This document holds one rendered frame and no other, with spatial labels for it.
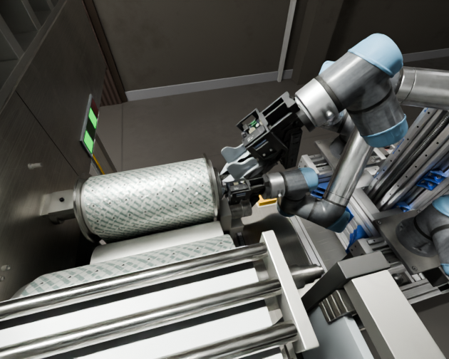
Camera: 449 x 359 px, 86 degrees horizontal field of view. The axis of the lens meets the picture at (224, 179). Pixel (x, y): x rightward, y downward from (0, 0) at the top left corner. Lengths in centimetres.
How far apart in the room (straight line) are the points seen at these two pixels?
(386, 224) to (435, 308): 107
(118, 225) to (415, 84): 65
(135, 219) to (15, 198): 19
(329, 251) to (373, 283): 144
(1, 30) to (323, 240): 169
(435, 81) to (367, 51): 23
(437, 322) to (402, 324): 185
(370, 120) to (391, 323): 33
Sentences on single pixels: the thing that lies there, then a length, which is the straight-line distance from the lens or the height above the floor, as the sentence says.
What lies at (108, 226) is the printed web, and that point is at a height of 126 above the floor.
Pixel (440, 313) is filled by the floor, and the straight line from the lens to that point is 217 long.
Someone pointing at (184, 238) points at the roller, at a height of 123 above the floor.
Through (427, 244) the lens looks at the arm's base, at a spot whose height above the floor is 88.
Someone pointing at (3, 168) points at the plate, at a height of 140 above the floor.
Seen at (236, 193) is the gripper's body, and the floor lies 116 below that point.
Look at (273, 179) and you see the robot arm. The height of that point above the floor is 115.
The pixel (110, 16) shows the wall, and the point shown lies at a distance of 298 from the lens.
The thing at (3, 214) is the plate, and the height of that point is 136.
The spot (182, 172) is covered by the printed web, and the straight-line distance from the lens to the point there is 49.
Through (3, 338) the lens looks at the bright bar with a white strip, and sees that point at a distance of 30.
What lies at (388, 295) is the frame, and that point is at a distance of 29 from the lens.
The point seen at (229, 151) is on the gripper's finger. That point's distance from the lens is 50.
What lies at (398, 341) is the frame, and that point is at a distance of 28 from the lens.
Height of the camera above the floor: 168
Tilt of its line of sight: 51 degrees down
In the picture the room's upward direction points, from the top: straight up
